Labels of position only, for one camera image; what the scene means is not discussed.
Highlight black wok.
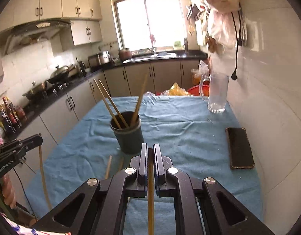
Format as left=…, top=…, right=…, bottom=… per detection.
left=47, top=64, right=78, bottom=85

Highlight silver rice cooker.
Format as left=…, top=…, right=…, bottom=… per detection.
left=88, top=51, right=112, bottom=68

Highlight beige upper cabinets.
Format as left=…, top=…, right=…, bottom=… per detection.
left=0, top=0, right=103, bottom=47

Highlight yellow plastic bag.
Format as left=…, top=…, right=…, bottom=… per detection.
left=164, top=82, right=190, bottom=96

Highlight person's left hand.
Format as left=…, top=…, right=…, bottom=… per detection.
left=3, top=174, right=17, bottom=210

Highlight blue tablecloth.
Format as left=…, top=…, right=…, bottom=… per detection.
left=24, top=95, right=265, bottom=235

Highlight white and orange plastic bag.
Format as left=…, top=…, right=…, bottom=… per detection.
left=191, top=60, right=211, bottom=86

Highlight black wall rack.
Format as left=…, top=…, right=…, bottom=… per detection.
left=186, top=4, right=205, bottom=35

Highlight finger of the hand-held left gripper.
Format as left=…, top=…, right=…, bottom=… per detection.
left=17, top=133, right=44, bottom=153

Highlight brown clay pot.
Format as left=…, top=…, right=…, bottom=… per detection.
left=118, top=48, right=132, bottom=61

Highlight steel sink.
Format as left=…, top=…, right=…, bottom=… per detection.
left=122, top=52, right=177, bottom=63

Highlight smartphone in brown case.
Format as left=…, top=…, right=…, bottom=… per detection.
left=225, top=127, right=255, bottom=170

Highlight beige base cabinets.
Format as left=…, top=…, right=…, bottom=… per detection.
left=6, top=60, right=205, bottom=201

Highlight clear glass mug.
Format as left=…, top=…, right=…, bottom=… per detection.
left=199, top=73, right=230, bottom=114

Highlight black power plug cable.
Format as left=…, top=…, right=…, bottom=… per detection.
left=229, top=10, right=241, bottom=81

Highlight kitchen window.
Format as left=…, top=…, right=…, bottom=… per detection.
left=109, top=0, right=190, bottom=54

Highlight range hood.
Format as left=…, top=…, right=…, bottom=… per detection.
left=0, top=20, right=73, bottom=55

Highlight black kitchen countertop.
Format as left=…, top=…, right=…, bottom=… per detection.
left=4, top=50, right=207, bottom=142

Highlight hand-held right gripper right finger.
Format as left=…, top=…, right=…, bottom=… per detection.
left=153, top=143, right=274, bottom=235

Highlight group of sauce bottles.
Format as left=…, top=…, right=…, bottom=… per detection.
left=0, top=97, right=27, bottom=137

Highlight dark grey chopstick holder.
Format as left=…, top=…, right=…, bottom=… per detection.
left=110, top=111, right=144, bottom=155

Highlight patterned white garment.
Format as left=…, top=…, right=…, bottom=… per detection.
left=1, top=213, right=71, bottom=235

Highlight black gas stove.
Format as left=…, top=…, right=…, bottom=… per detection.
left=23, top=82, right=70, bottom=106

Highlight stainless steel pot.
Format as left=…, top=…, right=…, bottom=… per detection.
left=22, top=81, right=48, bottom=101

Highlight red plastic basin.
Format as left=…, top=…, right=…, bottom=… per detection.
left=186, top=84, right=210, bottom=97

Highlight white wall socket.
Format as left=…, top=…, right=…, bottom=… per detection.
left=241, top=21, right=257, bottom=52

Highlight white cutting board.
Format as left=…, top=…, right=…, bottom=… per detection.
left=195, top=20, right=207, bottom=46

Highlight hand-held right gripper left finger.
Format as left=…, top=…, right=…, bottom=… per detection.
left=31, top=143, right=149, bottom=235

